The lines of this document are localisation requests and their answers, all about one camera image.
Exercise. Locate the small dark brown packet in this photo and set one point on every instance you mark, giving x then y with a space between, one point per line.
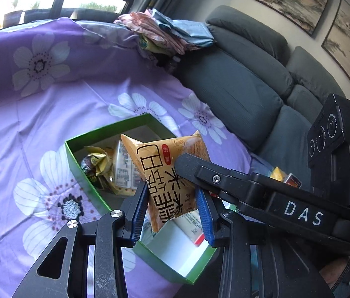
89 166

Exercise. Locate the grey sofa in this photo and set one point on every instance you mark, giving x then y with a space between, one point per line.
240 83

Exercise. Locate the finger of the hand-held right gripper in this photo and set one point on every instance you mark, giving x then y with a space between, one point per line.
206 173

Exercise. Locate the long clear cracker packet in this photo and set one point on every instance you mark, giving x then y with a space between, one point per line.
123 170

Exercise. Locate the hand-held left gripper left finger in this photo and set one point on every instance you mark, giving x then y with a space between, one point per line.
139 217

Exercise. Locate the purple floral bedsheet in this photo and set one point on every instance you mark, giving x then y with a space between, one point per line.
38 115

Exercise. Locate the pile of folded clothes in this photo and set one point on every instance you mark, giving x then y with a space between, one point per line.
168 31

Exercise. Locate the white packet with red edge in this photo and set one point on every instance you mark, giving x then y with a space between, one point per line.
187 223

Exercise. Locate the small yellow packet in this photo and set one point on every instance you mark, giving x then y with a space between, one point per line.
277 173

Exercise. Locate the yellow snack packet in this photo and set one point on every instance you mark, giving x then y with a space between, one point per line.
105 163

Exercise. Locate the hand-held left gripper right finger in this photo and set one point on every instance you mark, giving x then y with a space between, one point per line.
204 217

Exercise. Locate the green cardboard box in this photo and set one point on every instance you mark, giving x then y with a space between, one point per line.
168 270

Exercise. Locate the orange-yellow snack packet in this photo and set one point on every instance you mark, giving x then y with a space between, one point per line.
162 173

